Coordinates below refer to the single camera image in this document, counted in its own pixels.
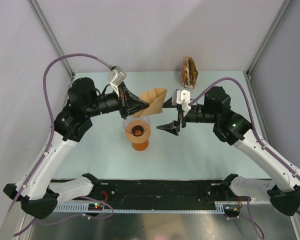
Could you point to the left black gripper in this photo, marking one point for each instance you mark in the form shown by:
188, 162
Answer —
129, 103

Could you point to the aluminium front rail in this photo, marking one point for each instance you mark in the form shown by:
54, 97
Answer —
255, 198

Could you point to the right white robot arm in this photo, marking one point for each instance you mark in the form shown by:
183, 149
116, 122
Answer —
282, 190

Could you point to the orange coffee filter package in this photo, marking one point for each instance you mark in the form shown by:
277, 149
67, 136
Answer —
189, 73

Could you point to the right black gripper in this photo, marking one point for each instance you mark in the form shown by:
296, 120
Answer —
174, 127

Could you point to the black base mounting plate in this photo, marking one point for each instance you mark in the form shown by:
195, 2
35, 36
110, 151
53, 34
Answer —
163, 194

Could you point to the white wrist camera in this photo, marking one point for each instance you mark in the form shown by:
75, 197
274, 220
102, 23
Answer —
115, 77
183, 98

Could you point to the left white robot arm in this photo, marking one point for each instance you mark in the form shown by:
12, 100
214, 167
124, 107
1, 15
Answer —
36, 193

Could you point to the right aluminium frame post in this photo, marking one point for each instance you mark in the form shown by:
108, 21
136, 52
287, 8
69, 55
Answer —
269, 36

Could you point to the grey slotted cable duct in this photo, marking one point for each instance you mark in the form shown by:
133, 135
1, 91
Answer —
96, 208

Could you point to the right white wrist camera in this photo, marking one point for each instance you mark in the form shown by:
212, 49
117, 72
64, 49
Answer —
183, 98

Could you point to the brown paper coffee filter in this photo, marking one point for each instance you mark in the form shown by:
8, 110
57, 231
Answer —
155, 98

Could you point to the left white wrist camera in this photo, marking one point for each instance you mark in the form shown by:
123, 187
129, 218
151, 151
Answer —
115, 77

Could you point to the glass flask with orange liquid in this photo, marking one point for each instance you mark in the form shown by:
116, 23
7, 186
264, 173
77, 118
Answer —
140, 146

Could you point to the aluminium frame post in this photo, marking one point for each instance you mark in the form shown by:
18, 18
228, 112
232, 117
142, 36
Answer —
42, 20
269, 36

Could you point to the left aluminium frame post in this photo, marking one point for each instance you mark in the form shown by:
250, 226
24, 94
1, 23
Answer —
42, 20

